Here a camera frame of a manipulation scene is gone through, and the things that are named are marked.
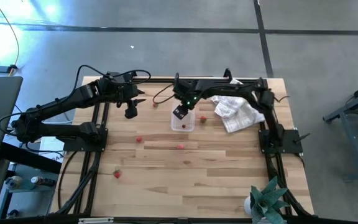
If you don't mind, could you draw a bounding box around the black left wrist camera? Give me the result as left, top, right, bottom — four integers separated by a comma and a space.
124, 100, 139, 120

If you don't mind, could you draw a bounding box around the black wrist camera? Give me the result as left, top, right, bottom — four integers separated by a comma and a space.
172, 104, 188, 121
124, 100, 139, 120

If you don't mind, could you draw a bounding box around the clear plastic tupperware container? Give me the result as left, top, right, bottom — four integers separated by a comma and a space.
170, 102, 196, 133

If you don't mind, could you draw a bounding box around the white paper sheet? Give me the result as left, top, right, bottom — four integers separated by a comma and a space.
38, 136, 65, 163

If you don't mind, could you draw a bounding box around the black aluminium table frame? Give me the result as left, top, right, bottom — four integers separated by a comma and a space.
50, 67, 315, 224

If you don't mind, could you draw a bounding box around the white checked cloth towel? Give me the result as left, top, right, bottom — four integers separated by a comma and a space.
209, 78, 266, 134

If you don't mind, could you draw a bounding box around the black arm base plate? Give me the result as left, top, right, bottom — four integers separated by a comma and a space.
63, 127, 109, 152
258, 129, 304, 155

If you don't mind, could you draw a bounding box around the silver metal bracket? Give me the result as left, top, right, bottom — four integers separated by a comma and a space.
78, 217, 114, 224

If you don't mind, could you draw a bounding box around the dark bottle white cap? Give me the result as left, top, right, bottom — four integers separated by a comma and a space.
30, 175, 57, 187

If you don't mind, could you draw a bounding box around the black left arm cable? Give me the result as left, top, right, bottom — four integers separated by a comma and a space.
73, 64, 152, 94

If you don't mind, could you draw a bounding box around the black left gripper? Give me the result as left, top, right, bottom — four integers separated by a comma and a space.
116, 82, 147, 106

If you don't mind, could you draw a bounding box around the grey utility cart shelf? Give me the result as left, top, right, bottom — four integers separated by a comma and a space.
0, 161, 62, 220

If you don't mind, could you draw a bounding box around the yellow floor cable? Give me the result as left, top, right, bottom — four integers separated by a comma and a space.
0, 0, 21, 77

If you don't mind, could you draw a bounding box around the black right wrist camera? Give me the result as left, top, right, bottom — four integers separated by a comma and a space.
172, 104, 188, 121

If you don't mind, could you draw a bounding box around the dark right gripper cable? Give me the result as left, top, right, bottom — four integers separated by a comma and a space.
152, 72, 180, 105

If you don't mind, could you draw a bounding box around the white plant pot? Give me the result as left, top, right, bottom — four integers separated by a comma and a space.
243, 196, 254, 217

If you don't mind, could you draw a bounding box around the green artificial succulent plant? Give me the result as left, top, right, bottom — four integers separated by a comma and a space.
249, 176, 291, 224

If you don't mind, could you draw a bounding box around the black table edge cable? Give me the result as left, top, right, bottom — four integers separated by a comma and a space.
57, 151, 77, 209

